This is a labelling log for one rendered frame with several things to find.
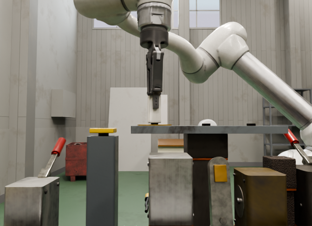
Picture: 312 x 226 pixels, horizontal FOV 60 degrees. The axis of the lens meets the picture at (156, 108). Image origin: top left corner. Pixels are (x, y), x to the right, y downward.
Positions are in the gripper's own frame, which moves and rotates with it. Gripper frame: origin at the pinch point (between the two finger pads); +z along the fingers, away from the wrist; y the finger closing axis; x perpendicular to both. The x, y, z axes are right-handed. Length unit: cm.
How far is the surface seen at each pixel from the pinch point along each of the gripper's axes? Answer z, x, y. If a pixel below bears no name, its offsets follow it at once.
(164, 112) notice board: -30, 145, -684
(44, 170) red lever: 13.6, -24.7, 7.7
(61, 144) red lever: 8.7, -22.5, -0.2
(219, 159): 10.2, 8.6, 20.9
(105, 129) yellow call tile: 5.2, -12.3, 0.4
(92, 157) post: 11.8, -15.3, 0.4
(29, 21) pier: -163, -139, -391
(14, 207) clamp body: 18.3, -27.6, 16.5
